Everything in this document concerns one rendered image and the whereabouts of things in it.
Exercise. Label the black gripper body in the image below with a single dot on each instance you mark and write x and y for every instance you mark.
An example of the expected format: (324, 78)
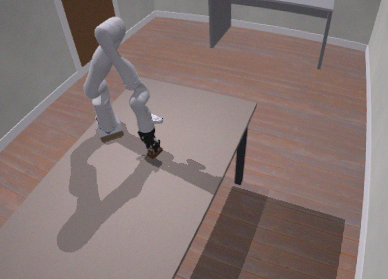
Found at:
(151, 135)

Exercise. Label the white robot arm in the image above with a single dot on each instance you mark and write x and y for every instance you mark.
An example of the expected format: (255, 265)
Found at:
(107, 35)

